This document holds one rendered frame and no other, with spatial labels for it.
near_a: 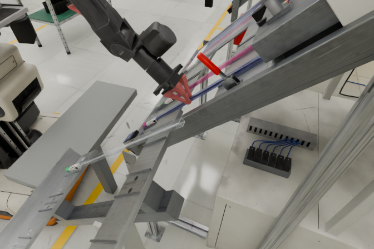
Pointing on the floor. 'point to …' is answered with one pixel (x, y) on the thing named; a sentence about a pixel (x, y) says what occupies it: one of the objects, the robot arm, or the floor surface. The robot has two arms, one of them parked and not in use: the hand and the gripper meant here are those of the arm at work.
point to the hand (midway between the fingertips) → (188, 100)
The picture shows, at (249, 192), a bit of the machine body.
